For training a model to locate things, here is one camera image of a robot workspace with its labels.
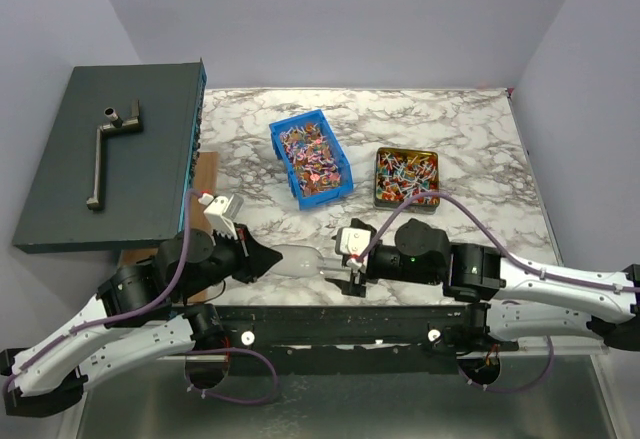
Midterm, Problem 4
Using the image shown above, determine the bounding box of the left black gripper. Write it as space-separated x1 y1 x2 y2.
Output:
176 221 284 302

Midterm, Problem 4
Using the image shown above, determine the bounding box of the clear glass jar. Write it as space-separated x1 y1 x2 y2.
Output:
269 244 346 278

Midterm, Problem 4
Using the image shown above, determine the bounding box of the metal candy tin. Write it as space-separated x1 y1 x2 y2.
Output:
373 147 440 209

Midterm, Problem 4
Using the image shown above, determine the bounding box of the blue candy bin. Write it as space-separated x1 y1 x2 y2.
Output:
269 109 354 210

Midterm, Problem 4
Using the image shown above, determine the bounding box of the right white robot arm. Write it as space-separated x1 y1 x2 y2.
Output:
333 219 639 352

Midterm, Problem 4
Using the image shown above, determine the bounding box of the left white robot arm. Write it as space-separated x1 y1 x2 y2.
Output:
1 225 283 418

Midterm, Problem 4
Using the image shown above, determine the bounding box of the wooden board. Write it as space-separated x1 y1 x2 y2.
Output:
117 151 222 305

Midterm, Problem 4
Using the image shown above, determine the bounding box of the dark grey box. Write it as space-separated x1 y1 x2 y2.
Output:
12 62 207 254

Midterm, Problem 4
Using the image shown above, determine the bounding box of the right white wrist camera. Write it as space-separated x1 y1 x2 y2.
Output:
335 227 373 272

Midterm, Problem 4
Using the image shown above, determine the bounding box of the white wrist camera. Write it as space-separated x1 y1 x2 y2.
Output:
198 192 244 240
335 227 373 272

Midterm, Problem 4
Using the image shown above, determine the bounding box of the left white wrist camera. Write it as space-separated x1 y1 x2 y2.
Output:
198 192 244 240

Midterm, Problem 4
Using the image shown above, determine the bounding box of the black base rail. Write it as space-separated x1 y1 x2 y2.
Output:
184 303 521 376

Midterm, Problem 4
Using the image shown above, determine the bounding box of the metal crank handle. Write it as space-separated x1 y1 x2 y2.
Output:
85 100 145 211

